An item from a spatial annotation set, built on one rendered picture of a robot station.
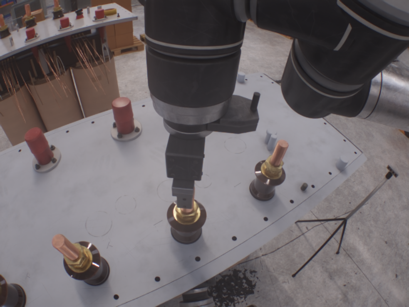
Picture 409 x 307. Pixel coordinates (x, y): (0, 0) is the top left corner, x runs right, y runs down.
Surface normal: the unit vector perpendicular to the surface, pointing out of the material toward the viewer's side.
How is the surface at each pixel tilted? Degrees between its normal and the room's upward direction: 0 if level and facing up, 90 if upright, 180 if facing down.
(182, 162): 90
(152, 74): 90
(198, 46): 90
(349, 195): 0
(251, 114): 0
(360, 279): 0
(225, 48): 90
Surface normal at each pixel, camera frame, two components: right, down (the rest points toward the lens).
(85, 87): -0.09, 0.73
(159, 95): -0.64, 0.53
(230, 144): 0.07, -0.68
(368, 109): -0.24, 0.86
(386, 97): -0.25, 0.48
